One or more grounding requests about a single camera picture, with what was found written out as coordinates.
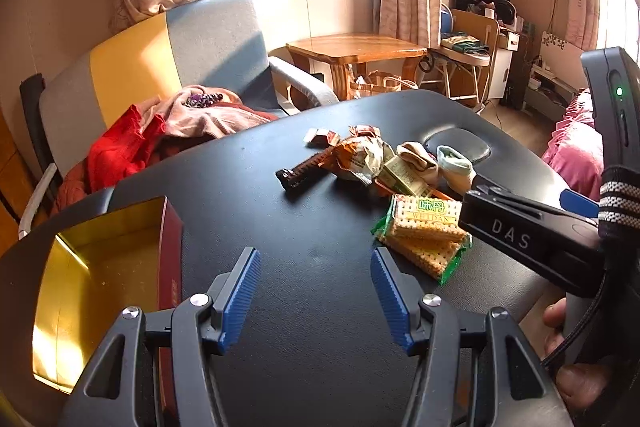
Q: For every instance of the green cracker packet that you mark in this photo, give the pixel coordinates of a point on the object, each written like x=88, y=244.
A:
x=425, y=223
x=432, y=258

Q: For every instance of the pink blanket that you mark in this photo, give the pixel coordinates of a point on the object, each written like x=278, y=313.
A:
x=575, y=147

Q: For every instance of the wooden wardrobe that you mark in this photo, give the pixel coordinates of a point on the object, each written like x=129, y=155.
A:
x=10, y=167

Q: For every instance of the small red white wrapper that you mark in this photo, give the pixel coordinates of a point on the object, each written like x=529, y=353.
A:
x=320, y=137

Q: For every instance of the white sock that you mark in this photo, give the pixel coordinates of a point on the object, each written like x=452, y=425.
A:
x=457, y=169

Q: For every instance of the brown chocolate bar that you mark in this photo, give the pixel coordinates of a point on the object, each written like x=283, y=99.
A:
x=300, y=174

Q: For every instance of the green drink carton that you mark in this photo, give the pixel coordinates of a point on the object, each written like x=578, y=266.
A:
x=400, y=175

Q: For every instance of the wooden side table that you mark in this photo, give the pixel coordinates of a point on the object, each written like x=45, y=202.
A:
x=350, y=47

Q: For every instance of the beige sock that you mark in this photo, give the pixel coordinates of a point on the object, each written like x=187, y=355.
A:
x=417, y=157

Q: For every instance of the grey yellow armchair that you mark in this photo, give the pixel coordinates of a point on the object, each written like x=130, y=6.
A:
x=210, y=42

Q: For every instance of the white leaf print panel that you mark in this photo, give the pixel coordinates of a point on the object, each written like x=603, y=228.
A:
x=560, y=49

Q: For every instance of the black oval cushion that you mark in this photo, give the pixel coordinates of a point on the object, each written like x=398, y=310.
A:
x=457, y=147

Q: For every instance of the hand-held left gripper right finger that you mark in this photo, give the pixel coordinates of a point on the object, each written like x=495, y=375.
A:
x=392, y=302

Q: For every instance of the red garment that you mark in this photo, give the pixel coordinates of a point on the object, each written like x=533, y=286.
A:
x=120, y=147

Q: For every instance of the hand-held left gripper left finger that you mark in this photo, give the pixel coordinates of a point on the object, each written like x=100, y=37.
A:
x=240, y=302

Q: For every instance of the green folded clothes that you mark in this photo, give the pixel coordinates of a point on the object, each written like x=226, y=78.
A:
x=462, y=44

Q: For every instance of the white drawer cabinet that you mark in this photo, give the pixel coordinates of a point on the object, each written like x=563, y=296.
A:
x=507, y=62

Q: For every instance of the brown paper bag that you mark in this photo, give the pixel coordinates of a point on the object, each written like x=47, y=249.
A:
x=380, y=86

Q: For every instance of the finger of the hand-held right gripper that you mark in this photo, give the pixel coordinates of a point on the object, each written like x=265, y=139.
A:
x=577, y=203

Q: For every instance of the gold lined red box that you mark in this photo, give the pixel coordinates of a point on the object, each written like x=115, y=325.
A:
x=75, y=297

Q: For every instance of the person's right hand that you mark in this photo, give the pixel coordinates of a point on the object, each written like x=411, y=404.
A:
x=582, y=384

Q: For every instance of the purple bead ornament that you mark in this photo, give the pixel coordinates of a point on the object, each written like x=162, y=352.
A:
x=202, y=99

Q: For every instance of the dark red jacket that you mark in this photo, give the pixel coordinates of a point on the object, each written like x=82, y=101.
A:
x=70, y=192

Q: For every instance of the white chair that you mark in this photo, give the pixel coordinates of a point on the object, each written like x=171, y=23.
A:
x=460, y=72

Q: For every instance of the pink garment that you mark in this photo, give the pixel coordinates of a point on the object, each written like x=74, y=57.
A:
x=200, y=119

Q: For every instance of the orange crumpled snack wrapper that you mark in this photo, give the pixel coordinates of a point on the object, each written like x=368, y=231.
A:
x=355, y=157

